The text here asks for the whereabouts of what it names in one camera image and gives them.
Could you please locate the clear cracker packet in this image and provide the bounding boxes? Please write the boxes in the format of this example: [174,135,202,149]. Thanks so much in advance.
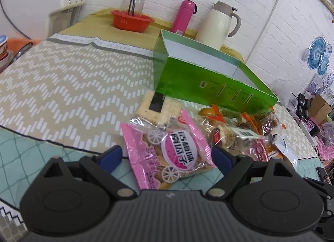
[135,90,182,125]

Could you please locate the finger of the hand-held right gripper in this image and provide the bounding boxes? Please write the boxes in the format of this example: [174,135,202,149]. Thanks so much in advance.
[304,176,330,200]

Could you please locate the pink thermos bottle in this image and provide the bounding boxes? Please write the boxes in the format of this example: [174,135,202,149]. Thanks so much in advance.
[171,0,198,36]

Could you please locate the stack of bowls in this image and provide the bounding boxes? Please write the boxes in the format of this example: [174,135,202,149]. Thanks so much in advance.
[0,35,14,73]

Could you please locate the blue round wall decorations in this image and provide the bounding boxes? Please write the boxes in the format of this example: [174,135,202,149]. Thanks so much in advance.
[303,37,333,71]

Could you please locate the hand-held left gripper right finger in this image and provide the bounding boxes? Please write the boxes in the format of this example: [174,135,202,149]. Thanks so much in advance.
[206,145,291,198]

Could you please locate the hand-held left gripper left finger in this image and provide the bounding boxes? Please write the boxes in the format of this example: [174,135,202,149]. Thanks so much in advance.
[43,146,137,199]

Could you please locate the black chargers with cables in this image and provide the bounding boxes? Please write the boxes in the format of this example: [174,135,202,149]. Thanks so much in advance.
[294,93,311,118]

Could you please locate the yellow tablecloth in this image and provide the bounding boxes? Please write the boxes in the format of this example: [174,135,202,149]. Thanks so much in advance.
[57,8,244,62]

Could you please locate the white thermal jug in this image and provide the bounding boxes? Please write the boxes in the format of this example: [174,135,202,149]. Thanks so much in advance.
[195,2,241,51]

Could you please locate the green cardboard box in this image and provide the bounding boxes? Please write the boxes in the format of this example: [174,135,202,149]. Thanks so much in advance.
[153,29,279,115]

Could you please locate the teal checked cloth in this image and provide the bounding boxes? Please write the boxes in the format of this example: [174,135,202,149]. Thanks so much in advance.
[0,124,325,207]

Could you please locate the white power strip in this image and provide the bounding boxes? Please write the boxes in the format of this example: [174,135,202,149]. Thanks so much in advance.
[298,122,318,138]

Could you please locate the brown cardboard box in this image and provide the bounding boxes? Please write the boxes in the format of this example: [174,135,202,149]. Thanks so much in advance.
[309,94,332,123]

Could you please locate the pile of mixed snack packets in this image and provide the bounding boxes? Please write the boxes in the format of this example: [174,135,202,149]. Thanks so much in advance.
[183,103,287,164]

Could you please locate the orange plastic basket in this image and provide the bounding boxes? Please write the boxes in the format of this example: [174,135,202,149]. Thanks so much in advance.
[110,9,155,33]

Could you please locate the torn white packet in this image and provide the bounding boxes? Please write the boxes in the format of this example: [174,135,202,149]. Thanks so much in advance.
[271,134,298,164]

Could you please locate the wall pictures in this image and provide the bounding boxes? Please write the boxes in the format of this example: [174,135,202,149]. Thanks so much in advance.
[306,71,334,96]

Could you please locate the pink snack packet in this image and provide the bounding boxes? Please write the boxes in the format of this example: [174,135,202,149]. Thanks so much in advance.
[120,110,216,190]

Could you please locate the yellow jelly cup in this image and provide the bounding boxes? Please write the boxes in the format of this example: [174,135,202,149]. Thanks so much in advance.
[199,108,217,117]

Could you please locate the white wall cable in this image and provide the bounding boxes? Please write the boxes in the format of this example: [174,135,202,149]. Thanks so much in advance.
[247,0,291,63]

